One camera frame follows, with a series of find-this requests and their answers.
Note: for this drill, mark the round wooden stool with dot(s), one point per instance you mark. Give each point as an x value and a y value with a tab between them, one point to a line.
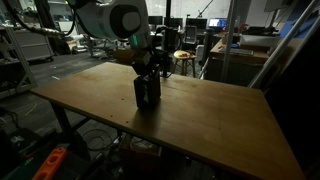
184	55

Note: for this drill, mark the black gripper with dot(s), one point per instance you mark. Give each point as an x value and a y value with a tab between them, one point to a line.
150	61

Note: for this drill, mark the red items on stool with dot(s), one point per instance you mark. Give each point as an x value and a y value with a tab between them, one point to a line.
183	53

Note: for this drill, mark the black vertical pole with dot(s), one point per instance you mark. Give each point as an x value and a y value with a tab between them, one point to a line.
167	20

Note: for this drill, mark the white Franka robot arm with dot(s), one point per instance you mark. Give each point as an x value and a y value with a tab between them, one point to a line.
110	16

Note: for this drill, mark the large cardboard box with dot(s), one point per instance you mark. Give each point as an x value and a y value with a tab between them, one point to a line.
140	153

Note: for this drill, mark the black table leg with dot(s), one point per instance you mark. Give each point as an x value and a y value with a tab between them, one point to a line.
61	120

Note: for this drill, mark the small dark monitor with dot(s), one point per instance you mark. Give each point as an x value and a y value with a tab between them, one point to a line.
156	20

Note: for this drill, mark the orange tool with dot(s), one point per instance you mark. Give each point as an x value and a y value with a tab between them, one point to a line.
50	165

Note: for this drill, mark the wooden workbench with drawers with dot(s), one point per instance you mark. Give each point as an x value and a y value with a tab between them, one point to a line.
240	66

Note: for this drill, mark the grey drawer cabinet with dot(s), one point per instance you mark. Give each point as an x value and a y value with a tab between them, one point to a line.
33	46

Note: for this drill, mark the black mesh box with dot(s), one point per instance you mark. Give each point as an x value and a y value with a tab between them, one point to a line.
147	93

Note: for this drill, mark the grey keyboard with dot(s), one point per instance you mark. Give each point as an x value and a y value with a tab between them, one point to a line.
236	52

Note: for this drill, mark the metal shelf rack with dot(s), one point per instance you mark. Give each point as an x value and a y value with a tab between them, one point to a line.
20	66

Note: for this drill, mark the silver vertical post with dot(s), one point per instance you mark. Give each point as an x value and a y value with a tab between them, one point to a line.
230	40

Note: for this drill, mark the diagonal aluminium frame bars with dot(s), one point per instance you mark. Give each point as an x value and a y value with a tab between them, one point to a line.
283	43

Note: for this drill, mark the wide dark monitor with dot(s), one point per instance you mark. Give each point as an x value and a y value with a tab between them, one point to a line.
196	23

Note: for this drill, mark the monitor with blue screen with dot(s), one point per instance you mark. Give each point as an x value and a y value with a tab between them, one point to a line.
217	22

